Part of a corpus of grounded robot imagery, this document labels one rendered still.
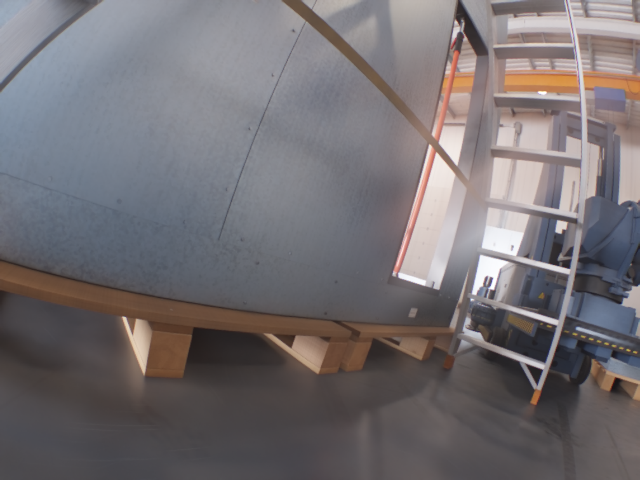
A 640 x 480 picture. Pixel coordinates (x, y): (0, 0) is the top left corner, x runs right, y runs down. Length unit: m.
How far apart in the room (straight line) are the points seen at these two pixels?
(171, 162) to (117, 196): 0.15
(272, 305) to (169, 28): 0.81
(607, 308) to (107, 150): 2.09
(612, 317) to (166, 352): 1.92
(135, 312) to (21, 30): 0.55
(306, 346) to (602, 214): 1.58
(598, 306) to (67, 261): 2.09
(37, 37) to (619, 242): 2.09
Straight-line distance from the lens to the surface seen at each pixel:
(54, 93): 0.76
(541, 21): 9.91
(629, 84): 9.96
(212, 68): 0.82
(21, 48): 0.48
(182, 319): 0.73
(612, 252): 1.88
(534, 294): 2.45
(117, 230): 0.75
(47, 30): 0.48
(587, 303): 1.83
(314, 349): 1.09
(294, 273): 0.98
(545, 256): 2.52
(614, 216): 1.90
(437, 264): 1.90
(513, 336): 2.47
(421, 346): 1.75
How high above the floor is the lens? 0.40
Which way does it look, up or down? 2 degrees up
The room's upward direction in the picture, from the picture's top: 18 degrees clockwise
